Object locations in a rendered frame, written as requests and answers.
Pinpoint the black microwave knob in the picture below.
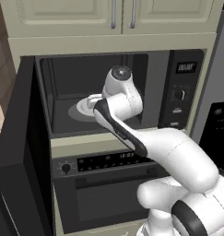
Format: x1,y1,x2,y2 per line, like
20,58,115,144
173,88,186,101

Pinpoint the black built-in oven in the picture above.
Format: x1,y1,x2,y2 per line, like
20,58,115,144
51,148,171,235

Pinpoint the beige cabinet housing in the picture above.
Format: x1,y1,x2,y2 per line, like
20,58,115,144
6,30,218,236

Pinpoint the beige cupboard door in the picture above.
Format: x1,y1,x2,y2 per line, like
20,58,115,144
122,0,217,35
16,0,124,35

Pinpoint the silver cupboard handle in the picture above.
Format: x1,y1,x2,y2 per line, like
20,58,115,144
110,0,118,30
130,0,138,30

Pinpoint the grey microwave turntable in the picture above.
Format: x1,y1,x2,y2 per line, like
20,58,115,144
67,99,100,124

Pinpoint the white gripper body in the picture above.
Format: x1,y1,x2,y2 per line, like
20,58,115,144
86,93,104,108

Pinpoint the black microwave oven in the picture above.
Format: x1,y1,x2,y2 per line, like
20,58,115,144
34,49,207,140

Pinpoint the black oven door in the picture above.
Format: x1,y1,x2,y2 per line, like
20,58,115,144
53,169,169,235

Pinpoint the white round plate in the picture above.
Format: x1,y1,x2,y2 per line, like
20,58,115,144
75,97,98,117

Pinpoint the grey fridge with black panel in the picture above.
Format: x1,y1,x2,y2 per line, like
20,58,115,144
190,8,224,173

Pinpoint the black microwave door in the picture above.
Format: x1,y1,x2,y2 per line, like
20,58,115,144
0,56,54,236

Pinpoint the black oven knob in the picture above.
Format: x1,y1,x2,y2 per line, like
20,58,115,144
61,163,72,175

